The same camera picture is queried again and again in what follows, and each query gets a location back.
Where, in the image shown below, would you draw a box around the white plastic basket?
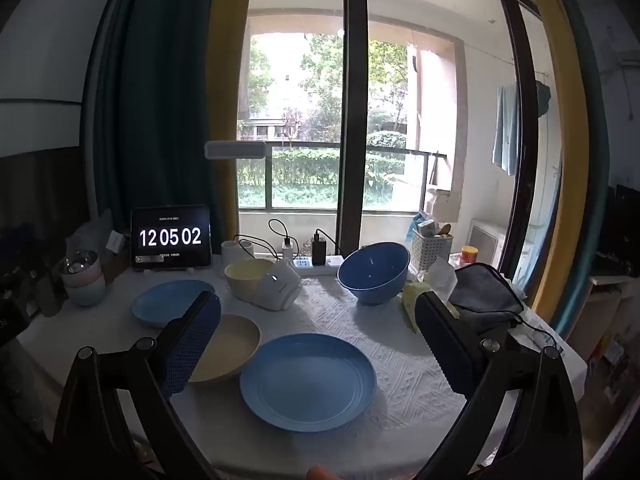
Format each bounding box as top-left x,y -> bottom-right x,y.
411,227 -> 453,273

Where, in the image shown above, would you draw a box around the white textured tablecloth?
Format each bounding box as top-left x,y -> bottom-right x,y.
17,255 -> 588,478

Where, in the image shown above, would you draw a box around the teal curtain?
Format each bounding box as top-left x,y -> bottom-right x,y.
92,0 -> 228,261
552,0 -> 615,338

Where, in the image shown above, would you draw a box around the balcony railing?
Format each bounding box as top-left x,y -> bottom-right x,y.
237,142 -> 431,211

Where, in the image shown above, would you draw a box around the white power strip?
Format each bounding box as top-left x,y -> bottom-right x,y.
292,255 -> 346,277

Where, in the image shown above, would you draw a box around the white bowl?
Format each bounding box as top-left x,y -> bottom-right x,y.
252,259 -> 302,312

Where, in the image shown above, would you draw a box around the large blue bowl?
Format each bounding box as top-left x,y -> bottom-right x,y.
337,241 -> 411,306

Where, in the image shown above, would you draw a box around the clear plastic bag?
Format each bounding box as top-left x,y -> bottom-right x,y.
65,210 -> 115,261

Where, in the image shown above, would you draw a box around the grey cloth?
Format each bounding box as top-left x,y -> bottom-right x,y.
447,262 -> 526,341

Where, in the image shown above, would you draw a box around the hanging light blue towel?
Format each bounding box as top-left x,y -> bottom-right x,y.
492,85 -> 522,177

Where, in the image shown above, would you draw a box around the black window frame post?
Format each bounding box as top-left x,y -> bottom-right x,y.
336,0 -> 371,261

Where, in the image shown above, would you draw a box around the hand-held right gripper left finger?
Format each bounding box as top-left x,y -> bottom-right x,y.
50,290 -> 222,480

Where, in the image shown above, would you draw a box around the white appliance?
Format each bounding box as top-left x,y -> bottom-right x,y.
469,218 -> 512,270

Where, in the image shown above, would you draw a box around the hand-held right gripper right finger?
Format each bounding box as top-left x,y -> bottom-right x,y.
414,291 -> 583,480

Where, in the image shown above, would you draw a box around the beige bowl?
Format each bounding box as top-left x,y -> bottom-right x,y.
224,259 -> 276,303

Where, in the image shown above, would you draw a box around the blue plate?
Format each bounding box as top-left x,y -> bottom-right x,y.
131,280 -> 216,329
240,333 -> 377,433

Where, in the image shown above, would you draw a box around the black tablet clock display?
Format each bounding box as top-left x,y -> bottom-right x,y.
131,205 -> 212,268

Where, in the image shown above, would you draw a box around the white lamp base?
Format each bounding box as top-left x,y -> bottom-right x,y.
221,240 -> 256,271

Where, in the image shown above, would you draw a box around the black lamp cable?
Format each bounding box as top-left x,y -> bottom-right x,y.
234,234 -> 281,261

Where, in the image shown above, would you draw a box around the black looped cable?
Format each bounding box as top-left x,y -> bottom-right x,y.
268,219 -> 292,248

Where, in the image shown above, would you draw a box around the white lamp head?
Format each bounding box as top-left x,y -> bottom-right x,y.
204,140 -> 267,161

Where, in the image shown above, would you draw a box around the beige plate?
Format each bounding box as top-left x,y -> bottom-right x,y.
189,314 -> 262,384

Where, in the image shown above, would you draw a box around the yellow tissue pack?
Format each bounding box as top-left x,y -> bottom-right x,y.
402,256 -> 460,335

